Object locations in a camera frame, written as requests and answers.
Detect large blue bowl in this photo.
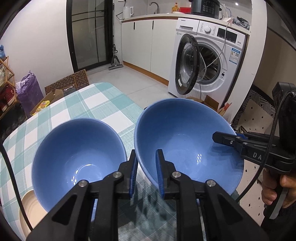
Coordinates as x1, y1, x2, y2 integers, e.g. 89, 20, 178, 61
134, 98, 244, 194

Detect cream top plate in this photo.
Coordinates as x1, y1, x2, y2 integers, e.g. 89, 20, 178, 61
19, 190, 48, 237

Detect white kitchen cabinets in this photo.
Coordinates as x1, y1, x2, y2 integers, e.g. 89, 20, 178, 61
121, 16, 178, 85

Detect kitchen faucet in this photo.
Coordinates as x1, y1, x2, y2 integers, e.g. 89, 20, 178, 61
149, 1, 161, 14

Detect right hand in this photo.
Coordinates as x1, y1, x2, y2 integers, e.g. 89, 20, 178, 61
261, 167, 296, 209

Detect teal plaid tablecloth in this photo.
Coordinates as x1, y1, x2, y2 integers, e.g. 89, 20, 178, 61
4, 83, 177, 240

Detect white washing machine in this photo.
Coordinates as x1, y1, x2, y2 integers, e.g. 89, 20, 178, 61
168, 18, 247, 108

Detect floor vacuum mop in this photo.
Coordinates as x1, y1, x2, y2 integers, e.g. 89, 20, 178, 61
108, 44, 123, 70

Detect patterned cardboard box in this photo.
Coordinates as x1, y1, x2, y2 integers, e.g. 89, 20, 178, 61
30, 69, 89, 116

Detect purple trash bag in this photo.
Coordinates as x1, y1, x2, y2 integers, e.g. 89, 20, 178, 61
16, 71, 44, 118

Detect wooden shoe rack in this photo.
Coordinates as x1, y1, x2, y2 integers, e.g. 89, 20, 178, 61
1, 56, 18, 119

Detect white electric kettle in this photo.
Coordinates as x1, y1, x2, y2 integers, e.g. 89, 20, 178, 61
116, 6, 134, 20

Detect black framed glass door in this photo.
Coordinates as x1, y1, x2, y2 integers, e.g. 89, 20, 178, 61
66, 0, 113, 72

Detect black cable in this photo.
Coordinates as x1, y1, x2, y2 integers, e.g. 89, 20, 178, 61
235, 91, 296, 204

